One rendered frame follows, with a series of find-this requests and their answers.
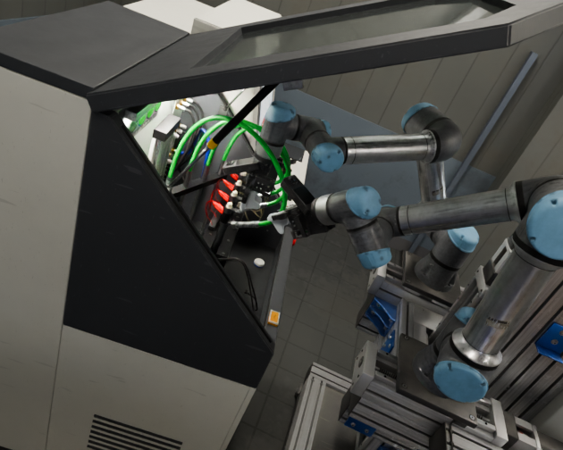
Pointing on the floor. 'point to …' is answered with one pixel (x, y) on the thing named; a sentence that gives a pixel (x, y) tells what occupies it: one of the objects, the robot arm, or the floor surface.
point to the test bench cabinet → (138, 400)
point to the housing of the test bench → (44, 188)
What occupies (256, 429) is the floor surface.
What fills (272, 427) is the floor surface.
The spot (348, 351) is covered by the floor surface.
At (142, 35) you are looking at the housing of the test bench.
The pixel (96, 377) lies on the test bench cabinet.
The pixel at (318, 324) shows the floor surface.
